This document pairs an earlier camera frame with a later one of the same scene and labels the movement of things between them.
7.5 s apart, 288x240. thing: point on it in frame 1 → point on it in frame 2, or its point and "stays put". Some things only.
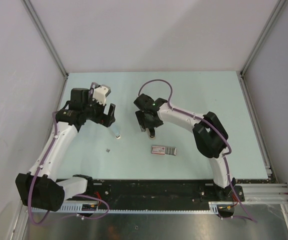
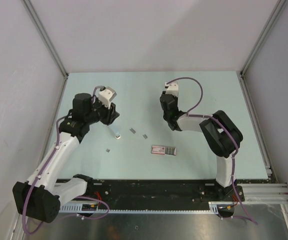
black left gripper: [105, 120] stays put
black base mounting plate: [117, 191] stays put
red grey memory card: [163, 150] stays put
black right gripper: [143, 124] → [176, 98]
